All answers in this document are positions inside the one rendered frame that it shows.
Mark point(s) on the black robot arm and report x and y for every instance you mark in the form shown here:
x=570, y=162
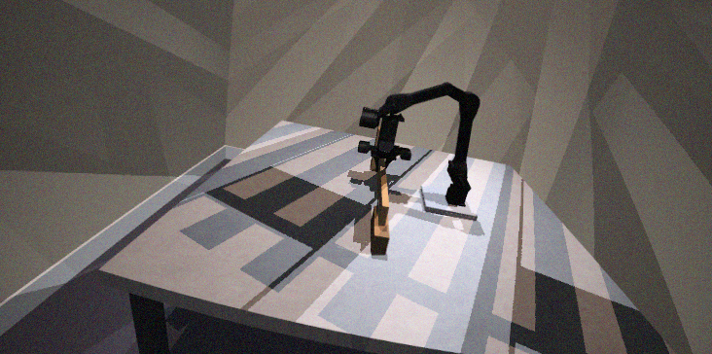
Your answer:
x=469, y=104

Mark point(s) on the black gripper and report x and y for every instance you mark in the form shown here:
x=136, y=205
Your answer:
x=365, y=147

